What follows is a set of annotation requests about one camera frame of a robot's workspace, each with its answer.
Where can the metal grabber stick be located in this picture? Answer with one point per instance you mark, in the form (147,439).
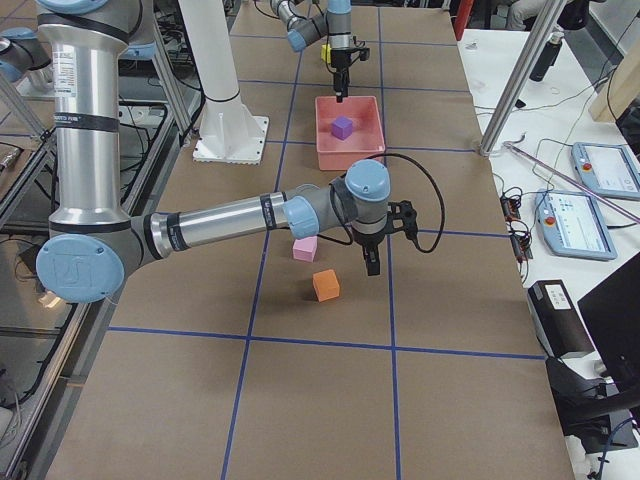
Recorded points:
(510,146)

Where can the blue teach pendant near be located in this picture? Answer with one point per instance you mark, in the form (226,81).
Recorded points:
(572,225)

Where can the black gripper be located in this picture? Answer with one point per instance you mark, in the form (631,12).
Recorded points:
(340,61)
(369,240)

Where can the black monitor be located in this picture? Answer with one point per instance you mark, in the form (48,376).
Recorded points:
(610,312)

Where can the pink plastic bin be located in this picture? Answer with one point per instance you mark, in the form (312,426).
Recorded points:
(367,138)

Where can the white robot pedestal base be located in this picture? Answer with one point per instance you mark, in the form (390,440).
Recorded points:
(228,132)

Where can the yellow foam block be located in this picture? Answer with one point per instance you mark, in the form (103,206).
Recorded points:
(326,53)

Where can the black box device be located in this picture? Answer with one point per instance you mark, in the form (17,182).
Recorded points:
(556,320)

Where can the orange foam block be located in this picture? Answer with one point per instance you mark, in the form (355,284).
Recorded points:
(326,285)

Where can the blue teach pendant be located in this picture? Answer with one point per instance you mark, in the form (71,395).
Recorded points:
(572,225)
(608,170)

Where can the blue teach pendant far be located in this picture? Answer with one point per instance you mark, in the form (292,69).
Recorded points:
(608,170)

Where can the purple foam block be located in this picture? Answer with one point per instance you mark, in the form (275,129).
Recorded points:
(342,127)

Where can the aluminium frame post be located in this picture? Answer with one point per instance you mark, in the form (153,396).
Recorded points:
(530,53)

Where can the black bottle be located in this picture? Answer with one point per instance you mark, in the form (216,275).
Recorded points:
(547,57)

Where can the light pink foam block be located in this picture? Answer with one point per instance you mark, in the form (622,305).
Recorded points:
(305,249)

